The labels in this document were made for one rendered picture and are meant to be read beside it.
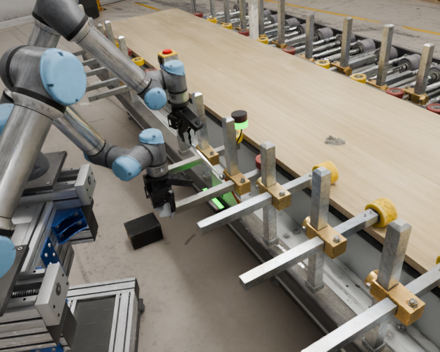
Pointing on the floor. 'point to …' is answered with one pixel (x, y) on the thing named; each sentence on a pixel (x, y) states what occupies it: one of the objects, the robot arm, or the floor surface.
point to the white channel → (253, 19)
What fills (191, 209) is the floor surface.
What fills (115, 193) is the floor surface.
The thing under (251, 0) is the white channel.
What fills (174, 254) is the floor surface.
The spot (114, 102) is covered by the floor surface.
